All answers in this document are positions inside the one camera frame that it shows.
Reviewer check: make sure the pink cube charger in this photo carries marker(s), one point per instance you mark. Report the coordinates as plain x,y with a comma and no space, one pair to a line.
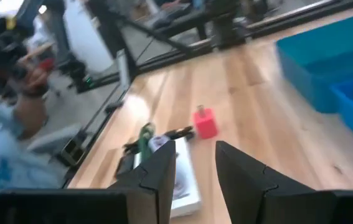
205,126

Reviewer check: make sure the large teal plastic bin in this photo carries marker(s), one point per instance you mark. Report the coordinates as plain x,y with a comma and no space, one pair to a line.
319,62

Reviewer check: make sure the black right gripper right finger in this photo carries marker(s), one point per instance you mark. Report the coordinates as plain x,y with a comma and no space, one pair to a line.
251,193

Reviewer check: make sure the white card reader box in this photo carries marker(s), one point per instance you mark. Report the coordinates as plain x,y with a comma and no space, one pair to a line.
185,174

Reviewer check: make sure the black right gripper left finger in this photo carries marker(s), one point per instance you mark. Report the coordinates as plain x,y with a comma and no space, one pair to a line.
157,186

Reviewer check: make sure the black power adapter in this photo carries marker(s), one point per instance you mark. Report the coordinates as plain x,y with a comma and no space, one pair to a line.
124,166

